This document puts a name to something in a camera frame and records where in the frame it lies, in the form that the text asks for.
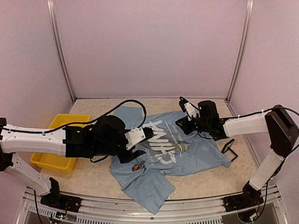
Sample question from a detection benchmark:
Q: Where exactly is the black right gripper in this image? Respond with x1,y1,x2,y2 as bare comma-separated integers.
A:
176,115,210,135

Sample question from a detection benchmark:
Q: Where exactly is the light blue printed t-shirt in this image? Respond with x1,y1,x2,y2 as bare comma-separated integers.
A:
110,106,231,214

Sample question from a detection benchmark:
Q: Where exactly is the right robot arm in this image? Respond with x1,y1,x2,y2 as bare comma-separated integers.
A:
176,97,299,212

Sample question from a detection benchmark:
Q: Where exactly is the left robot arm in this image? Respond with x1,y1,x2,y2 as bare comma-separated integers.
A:
0,115,154,213

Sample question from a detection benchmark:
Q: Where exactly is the dark round brooch in case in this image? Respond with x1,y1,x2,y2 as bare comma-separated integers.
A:
132,163,144,172

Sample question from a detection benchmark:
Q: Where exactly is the black display case with brooch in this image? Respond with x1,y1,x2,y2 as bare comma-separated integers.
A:
221,139,238,162

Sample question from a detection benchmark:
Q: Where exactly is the yellow plastic bin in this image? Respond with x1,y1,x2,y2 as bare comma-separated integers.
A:
30,114,91,174

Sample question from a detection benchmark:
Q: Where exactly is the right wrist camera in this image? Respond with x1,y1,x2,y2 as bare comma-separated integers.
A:
179,97,199,121

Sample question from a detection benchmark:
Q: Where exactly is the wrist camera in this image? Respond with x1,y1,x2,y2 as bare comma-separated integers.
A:
179,97,199,121
125,127,154,150

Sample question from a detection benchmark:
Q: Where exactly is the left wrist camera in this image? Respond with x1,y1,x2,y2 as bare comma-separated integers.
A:
125,127,154,150

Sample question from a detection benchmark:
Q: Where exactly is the aluminium corner post right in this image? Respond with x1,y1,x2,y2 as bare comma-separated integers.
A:
226,0,254,104

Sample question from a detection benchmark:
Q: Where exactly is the aluminium corner post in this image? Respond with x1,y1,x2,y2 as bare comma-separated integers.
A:
226,0,254,104
46,0,77,103

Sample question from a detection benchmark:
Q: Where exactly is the aluminium table front rail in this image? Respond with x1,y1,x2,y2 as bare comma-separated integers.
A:
14,184,290,224

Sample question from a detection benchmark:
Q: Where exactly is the aluminium corner post left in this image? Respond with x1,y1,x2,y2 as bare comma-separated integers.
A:
46,0,77,103

